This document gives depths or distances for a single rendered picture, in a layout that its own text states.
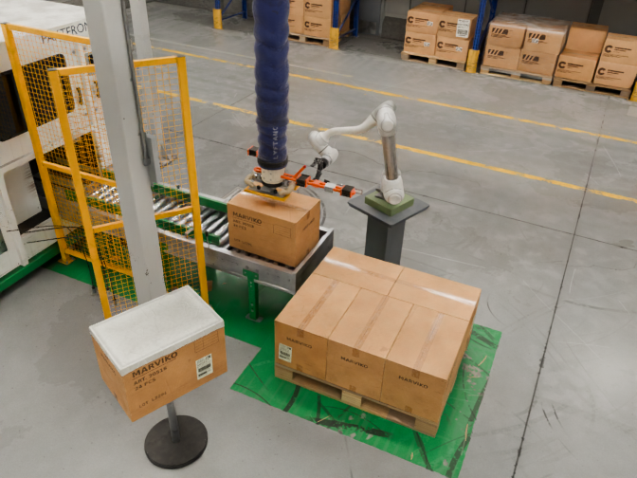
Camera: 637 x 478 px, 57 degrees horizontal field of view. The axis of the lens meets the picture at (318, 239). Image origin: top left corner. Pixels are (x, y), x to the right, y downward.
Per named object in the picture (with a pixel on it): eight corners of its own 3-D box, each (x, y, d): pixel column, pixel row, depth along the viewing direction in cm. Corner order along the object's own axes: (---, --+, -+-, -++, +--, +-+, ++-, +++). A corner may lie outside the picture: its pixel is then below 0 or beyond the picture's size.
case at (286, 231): (229, 246, 464) (227, 202, 442) (256, 222, 494) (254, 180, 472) (295, 267, 443) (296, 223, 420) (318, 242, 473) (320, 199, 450)
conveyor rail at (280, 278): (61, 218, 516) (56, 200, 506) (64, 215, 520) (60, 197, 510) (291, 294, 439) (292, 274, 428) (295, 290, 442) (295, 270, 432)
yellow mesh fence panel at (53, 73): (105, 343, 446) (42, 73, 329) (103, 336, 453) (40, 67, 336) (214, 312, 480) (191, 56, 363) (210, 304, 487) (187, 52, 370)
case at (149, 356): (132, 423, 311) (119, 370, 289) (101, 378, 336) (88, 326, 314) (227, 371, 344) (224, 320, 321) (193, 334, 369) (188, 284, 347)
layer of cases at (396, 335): (274, 361, 416) (274, 320, 394) (331, 284, 492) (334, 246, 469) (437, 423, 376) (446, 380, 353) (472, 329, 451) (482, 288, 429)
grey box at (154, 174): (131, 175, 363) (123, 131, 346) (136, 173, 367) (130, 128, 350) (156, 183, 356) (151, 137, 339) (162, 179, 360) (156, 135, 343)
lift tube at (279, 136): (252, 166, 424) (246, 17, 366) (266, 154, 441) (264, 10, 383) (279, 173, 416) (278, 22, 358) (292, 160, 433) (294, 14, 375)
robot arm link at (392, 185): (403, 193, 472) (406, 208, 454) (383, 195, 473) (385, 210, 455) (395, 103, 428) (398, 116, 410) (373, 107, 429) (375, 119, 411)
